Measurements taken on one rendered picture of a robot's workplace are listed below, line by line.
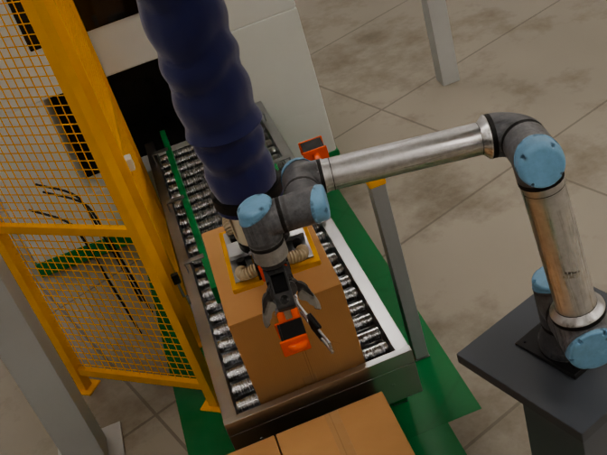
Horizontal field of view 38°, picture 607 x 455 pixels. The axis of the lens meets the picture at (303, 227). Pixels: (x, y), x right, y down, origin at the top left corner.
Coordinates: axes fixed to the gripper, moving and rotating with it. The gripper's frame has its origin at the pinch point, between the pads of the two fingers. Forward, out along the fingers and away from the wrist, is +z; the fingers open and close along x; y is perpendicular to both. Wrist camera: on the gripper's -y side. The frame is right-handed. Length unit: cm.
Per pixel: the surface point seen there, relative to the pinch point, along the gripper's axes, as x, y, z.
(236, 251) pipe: 11, 58, 12
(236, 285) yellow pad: 14.1, 44.0, 14.9
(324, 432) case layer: 4, 30, 74
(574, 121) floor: -186, 244, 129
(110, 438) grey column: 98, 120, 127
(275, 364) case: 12, 50, 57
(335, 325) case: -12, 51, 50
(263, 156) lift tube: -7, 54, -20
